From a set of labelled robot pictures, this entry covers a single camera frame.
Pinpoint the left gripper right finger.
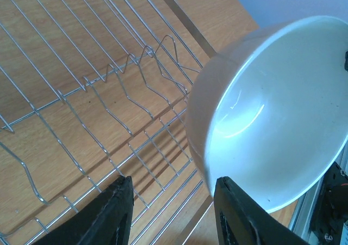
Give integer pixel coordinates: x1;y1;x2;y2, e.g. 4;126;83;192
214;176;307;245

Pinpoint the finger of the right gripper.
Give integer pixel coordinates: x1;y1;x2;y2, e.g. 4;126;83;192
344;51;348;71

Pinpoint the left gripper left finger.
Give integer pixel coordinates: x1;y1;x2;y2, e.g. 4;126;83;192
35;176;134;244

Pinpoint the chrome wire dish rack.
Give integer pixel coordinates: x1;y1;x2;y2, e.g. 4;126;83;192
1;0;209;244

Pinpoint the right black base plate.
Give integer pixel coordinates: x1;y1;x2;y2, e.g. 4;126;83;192
310;162;347;244

